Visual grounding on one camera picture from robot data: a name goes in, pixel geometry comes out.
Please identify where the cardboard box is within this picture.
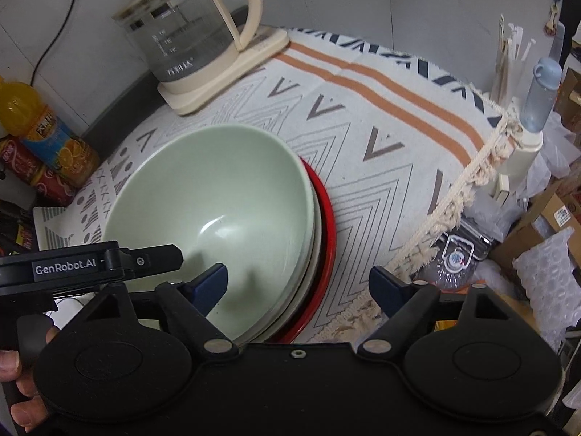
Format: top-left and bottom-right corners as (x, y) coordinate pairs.
(491, 69), (580, 275)

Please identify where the patterned fringed table cloth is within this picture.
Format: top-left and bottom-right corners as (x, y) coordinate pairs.
(33, 29), (522, 343)

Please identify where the lower red drink can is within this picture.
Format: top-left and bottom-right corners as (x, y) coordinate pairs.
(32, 165), (77, 207)

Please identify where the pale green bowl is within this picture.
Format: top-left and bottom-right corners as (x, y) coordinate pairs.
(234, 160), (322, 347)
(103, 124), (315, 344)

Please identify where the person's left hand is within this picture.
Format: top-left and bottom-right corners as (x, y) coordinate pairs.
(1, 350), (48, 432)

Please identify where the cream appliance on floor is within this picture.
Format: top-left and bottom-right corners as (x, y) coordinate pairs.
(485, 97), (544, 206)

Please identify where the pale green bowl front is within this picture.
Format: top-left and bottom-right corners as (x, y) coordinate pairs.
(103, 124), (315, 344)

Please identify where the black power cable left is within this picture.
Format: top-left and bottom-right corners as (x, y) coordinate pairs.
(28, 0), (84, 88)

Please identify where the cream kettle base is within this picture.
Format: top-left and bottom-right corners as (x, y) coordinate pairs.
(158, 26), (289, 115)

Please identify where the upper red drink can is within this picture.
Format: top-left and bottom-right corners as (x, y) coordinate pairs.
(1, 136), (43, 186)

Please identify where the pale green bowl back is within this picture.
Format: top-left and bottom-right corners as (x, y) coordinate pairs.
(234, 160), (322, 347)

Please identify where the orange juice bottle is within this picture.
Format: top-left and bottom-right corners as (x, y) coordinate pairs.
(0, 79), (101, 189)

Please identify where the glass kettle cream handle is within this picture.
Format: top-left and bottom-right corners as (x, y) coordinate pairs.
(113, 0), (263, 83)

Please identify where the red and black bowl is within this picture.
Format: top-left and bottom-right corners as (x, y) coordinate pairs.
(267, 161), (337, 343)

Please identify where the red drink can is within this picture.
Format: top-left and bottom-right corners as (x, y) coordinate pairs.
(1, 136), (43, 186)
(32, 165), (77, 207)

